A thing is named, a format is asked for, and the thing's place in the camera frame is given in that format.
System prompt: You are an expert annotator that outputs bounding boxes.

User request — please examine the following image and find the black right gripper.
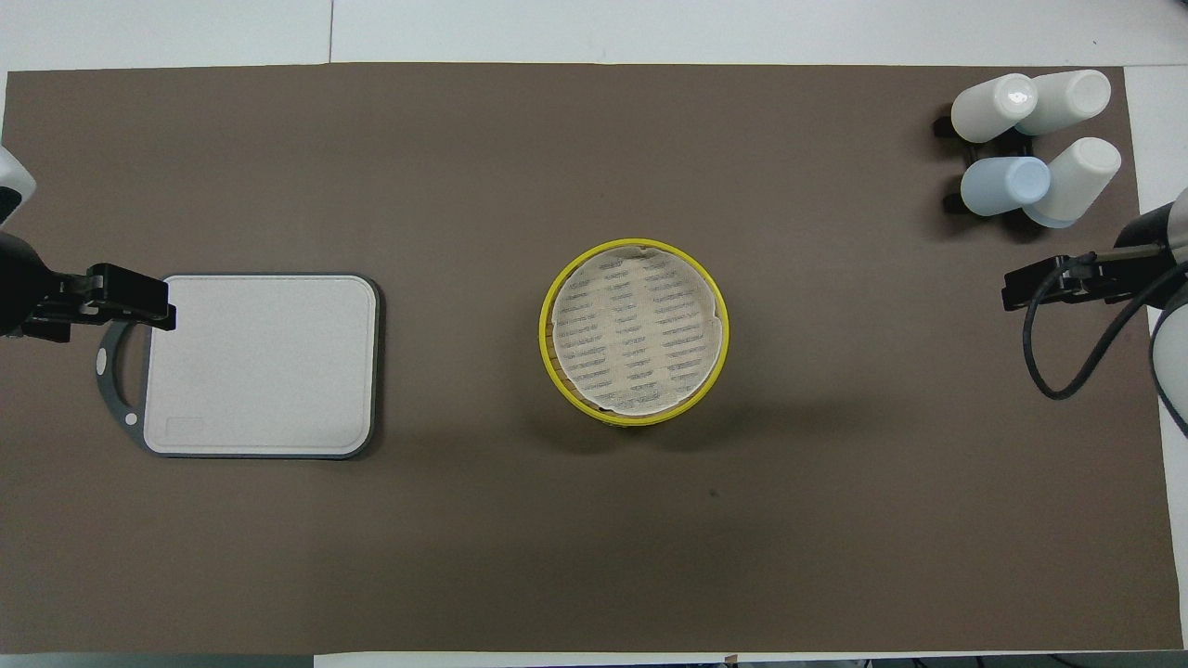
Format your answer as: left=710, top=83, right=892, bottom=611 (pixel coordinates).
left=1001, top=243, right=1161, bottom=313

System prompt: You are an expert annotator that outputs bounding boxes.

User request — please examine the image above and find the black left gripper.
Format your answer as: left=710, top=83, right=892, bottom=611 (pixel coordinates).
left=28, top=263, right=178, bottom=344

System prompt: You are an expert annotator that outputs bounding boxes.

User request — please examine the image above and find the yellow steamer basket with liner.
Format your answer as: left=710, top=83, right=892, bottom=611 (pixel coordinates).
left=539, top=238, right=730, bottom=428

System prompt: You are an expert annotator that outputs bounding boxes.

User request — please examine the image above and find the white bottle bottom right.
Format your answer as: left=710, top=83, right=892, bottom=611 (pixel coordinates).
left=1023, top=136, right=1123, bottom=229

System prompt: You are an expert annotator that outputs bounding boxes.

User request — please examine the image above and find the white bottle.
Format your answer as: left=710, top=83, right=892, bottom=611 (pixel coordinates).
left=950, top=73, right=1039, bottom=144
left=1023, top=136, right=1123, bottom=229
left=1014, top=69, right=1113, bottom=137

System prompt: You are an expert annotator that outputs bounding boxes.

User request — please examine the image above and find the pale blue bottle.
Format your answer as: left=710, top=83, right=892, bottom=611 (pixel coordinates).
left=960, top=155, right=1052, bottom=218

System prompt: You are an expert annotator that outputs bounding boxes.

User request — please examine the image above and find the black cup rack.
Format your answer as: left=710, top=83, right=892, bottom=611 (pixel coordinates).
left=932, top=109, right=1040, bottom=216

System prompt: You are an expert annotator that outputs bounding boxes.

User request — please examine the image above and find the white bottle top left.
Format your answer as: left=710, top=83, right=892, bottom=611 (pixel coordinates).
left=950, top=73, right=1039, bottom=144

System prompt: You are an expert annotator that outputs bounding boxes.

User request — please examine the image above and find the white bottle top right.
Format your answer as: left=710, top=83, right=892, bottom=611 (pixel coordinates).
left=1014, top=69, right=1113, bottom=137

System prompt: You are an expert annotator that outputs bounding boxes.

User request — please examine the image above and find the brown table mat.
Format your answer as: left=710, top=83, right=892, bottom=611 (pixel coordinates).
left=0, top=62, right=1184, bottom=655

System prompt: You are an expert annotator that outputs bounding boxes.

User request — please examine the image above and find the white cutting board grey frame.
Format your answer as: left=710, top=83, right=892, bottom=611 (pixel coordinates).
left=96, top=273, right=381, bottom=460

